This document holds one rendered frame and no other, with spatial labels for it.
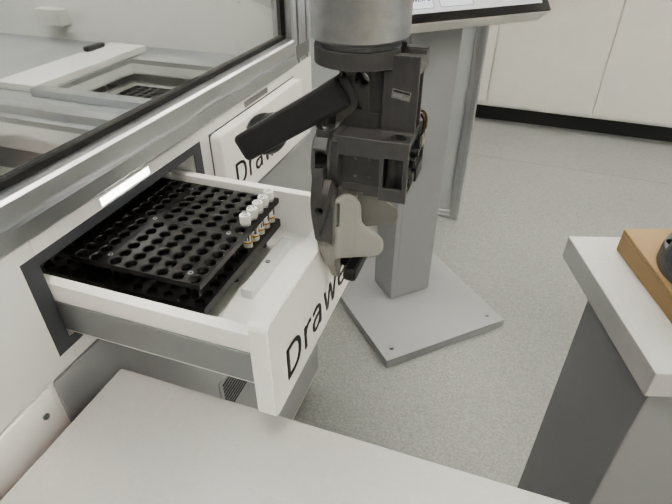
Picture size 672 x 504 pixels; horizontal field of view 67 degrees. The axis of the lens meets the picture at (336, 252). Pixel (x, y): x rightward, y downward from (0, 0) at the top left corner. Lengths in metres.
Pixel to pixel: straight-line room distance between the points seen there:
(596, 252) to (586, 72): 2.62
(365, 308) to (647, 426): 1.11
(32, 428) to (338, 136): 0.41
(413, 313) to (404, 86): 1.40
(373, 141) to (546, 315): 1.57
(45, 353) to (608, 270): 0.71
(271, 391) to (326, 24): 0.29
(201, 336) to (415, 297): 1.39
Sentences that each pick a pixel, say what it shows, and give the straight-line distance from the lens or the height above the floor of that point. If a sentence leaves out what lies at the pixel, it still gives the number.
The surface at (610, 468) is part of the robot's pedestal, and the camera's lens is 0.90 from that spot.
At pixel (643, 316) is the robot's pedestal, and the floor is 0.76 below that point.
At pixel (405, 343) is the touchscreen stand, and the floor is 0.03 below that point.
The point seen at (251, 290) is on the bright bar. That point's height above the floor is 0.85.
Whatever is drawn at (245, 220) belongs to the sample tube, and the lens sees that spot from 0.56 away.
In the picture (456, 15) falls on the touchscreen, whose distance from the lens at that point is 1.33.
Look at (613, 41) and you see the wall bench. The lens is 3.41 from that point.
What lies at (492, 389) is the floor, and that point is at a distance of 1.62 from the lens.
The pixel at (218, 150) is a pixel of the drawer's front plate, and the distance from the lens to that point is 0.73.
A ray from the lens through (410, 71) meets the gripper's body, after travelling 0.39.
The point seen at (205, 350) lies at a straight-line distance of 0.47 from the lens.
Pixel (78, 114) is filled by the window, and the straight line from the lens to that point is 0.57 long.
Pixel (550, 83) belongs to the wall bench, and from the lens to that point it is 3.43.
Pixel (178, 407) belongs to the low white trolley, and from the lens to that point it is 0.57.
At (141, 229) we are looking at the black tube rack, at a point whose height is 0.90.
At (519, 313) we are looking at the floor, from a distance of 1.89.
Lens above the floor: 1.19
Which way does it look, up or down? 35 degrees down
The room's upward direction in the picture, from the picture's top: straight up
